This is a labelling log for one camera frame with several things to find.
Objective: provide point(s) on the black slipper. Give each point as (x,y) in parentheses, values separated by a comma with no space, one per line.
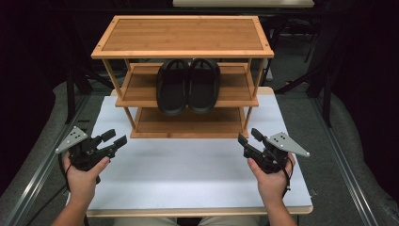
(172,91)
(204,89)

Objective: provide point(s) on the white table mat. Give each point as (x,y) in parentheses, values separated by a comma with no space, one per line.
(188,175)

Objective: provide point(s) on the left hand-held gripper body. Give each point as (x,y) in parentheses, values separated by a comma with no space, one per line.
(86,153)

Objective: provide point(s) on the black metal stand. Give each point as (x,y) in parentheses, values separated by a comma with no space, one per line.
(70,94)
(327,94)

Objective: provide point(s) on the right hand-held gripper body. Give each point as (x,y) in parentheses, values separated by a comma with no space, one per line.
(273,150)

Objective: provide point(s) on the metal floor rail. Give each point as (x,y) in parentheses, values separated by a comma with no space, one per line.
(345,163)
(40,175)

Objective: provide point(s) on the person's left hand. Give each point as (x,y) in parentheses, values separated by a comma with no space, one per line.
(82,183)

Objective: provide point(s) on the person's right hand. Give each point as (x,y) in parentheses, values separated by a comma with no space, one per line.
(273,185)

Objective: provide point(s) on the wooden three-tier shoe rack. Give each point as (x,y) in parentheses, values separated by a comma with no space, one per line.
(183,34)

